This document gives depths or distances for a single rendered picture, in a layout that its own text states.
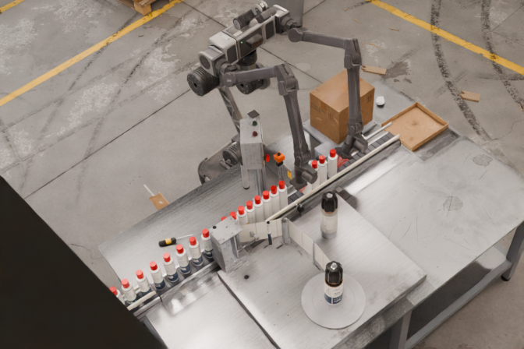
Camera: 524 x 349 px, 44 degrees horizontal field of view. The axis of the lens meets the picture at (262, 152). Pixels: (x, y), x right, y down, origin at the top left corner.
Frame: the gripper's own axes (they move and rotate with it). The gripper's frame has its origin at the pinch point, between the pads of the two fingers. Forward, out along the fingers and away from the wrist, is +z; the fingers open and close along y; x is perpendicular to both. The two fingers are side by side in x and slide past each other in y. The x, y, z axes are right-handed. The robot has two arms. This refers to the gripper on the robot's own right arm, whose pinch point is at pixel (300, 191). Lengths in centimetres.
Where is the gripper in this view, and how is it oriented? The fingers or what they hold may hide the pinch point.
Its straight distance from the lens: 341.9
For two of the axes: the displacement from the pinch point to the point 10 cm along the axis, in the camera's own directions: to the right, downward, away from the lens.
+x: -6.0, -5.6, 5.7
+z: 0.7, 6.7, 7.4
